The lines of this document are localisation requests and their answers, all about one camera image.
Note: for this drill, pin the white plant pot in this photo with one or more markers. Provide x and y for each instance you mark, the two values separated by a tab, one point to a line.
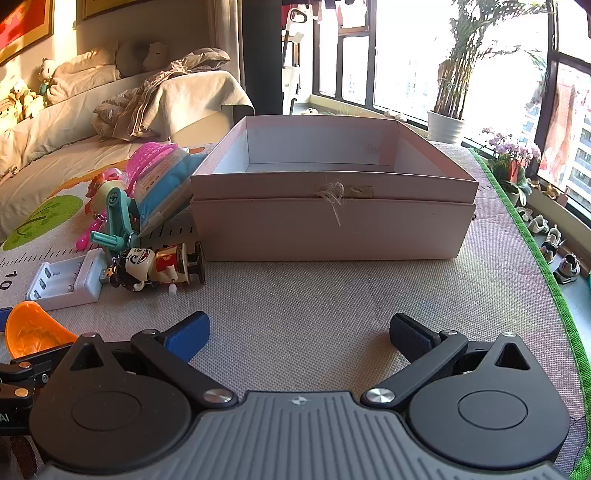
445	127

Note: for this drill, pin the pink orchid plant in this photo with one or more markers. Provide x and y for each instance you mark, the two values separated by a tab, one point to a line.
512	161

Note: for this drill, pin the cream pillow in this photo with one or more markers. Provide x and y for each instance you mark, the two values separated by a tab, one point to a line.
83	69

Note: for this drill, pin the printed play mat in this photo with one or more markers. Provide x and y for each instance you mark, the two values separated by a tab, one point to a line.
300	300

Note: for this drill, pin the wind-up opera figure toy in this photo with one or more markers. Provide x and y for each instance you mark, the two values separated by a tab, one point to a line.
161	265

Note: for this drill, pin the pink plastic basket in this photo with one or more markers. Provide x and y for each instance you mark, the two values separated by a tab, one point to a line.
147	161

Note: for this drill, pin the pale pink cardboard box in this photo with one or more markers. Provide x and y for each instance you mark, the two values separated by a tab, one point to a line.
332	226

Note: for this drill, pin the blue tissue packet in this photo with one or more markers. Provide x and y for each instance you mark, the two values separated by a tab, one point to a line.
166	184

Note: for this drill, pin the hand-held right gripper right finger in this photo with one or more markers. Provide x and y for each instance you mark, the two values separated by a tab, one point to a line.
408	339

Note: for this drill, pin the white bear plush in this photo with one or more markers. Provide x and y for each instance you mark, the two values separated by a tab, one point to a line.
47	74

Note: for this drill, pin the red framed picture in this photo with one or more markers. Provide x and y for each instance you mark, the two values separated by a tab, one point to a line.
23	23

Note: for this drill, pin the white battery charger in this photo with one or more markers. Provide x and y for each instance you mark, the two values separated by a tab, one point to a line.
69	281

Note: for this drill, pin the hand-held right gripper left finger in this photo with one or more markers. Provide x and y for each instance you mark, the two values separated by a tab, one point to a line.
189	334

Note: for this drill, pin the gold framed picture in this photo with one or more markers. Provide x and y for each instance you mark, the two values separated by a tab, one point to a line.
115	7

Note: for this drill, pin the beige sofa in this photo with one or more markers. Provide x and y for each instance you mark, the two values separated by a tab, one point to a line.
55	152

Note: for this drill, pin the beige throw blanket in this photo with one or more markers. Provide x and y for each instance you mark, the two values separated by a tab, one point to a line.
203	92

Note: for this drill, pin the tall green potted plant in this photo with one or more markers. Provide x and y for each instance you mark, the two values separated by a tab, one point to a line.
461	60

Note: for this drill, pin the miniature sneaker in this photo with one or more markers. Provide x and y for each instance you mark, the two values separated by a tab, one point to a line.
538	225
567	270
550	244

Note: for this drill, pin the white stick vacuum cleaner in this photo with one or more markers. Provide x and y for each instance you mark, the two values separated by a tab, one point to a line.
292	64

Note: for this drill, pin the grey plush cushion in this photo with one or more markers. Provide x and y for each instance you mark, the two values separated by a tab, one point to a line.
143	57

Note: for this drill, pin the small pink plastic toy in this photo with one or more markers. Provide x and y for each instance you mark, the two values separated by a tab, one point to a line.
90	233

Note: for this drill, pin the yellow-haired plush doll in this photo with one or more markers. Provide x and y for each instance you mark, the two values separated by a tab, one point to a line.
18	104

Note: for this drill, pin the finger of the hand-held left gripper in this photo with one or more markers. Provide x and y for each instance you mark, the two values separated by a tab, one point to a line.
18	371

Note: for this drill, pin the orange plastic scoop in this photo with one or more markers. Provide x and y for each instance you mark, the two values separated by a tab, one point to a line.
32	330

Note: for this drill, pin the beige puffer jacket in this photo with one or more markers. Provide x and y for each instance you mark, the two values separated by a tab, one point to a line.
138	101

